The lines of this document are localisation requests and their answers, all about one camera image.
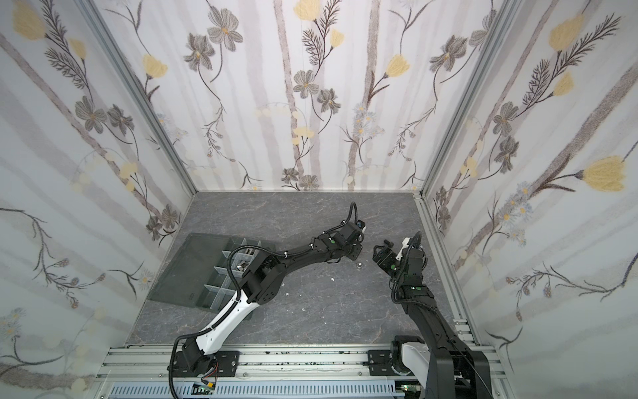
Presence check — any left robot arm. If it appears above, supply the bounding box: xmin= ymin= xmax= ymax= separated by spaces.
xmin=167 ymin=219 xmax=366 ymax=377

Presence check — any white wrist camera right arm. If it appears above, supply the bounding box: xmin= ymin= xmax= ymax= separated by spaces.
xmin=395 ymin=237 xmax=411 ymax=261

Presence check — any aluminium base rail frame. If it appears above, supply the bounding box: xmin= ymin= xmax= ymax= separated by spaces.
xmin=87 ymin=319 xmax=514 ymax=398

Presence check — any green compartment organizer box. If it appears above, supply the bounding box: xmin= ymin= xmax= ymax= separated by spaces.
xmin=150 ymin=233 xmax=276 ymax=314

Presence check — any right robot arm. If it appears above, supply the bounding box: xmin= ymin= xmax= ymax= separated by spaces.
xmin=373 ymin=234 xmax=493 ymax=398

